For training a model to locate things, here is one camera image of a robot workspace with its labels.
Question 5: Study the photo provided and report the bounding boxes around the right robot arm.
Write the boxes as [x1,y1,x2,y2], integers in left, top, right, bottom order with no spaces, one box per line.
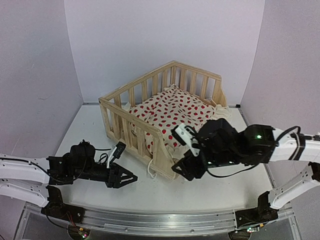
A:
[171,118,320,222]

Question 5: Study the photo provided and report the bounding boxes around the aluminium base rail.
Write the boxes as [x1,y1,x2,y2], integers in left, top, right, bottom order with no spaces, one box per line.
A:
[23,202,293,232]

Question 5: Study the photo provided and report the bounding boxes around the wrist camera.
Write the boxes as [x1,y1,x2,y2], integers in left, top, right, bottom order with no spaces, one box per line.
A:
[106,141,126,169]
[171,123,200,157]

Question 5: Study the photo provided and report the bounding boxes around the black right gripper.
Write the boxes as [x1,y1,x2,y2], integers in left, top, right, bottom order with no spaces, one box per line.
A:
[173,147,242,181]

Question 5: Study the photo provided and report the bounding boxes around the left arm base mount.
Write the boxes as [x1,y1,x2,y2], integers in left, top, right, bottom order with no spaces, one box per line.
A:
[41,185,85,224]

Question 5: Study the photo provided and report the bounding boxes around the wooden pet bed frame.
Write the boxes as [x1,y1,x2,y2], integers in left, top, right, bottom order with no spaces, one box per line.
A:
[98,61,228,180]

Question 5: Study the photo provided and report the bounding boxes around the white mattress tie string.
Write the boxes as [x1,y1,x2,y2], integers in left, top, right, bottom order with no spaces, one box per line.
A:
[146,159,158,180]

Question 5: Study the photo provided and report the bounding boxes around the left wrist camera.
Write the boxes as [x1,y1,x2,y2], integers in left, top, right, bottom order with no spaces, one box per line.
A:
[106,141,126,169]

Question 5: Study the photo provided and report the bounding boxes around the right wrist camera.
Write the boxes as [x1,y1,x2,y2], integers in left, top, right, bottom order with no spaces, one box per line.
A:
[171,123,200,157]

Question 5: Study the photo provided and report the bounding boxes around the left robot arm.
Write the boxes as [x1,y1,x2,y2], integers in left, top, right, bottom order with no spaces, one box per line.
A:
[0,140,138,219]

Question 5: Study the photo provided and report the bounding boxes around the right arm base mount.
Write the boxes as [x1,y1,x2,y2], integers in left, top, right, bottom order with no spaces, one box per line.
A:
[235,191,278,230]

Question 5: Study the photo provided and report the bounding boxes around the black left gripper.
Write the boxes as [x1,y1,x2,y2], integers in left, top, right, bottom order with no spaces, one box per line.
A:
[72,162,138,189]

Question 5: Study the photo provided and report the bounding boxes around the strawberry print ruffled mattress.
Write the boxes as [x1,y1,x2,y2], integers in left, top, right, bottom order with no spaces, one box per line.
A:
[124,85,231,160]

